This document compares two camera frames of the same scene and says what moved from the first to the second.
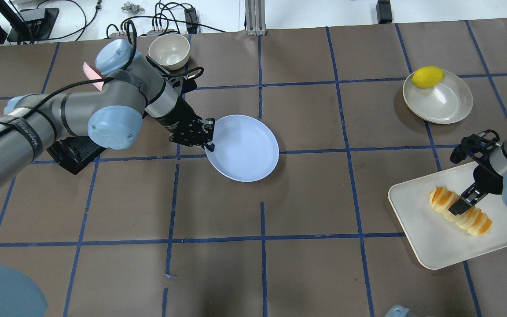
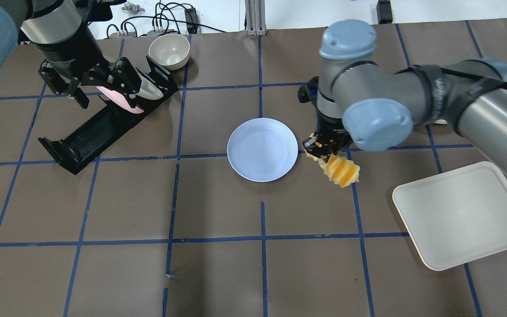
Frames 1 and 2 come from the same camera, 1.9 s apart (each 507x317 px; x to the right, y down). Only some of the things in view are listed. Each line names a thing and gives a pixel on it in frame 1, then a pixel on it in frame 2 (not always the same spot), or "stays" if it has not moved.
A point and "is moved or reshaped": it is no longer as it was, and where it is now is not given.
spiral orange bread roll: (474, 222) → (343, 172)
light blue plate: (245, 149) is moved or reshaped
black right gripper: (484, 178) → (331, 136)
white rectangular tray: (439, 241) stays
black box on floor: (384, 12) stays
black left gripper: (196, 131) → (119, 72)
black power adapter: (191, 20) stays
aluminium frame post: (255, 17) stays
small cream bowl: (170, 51) stays
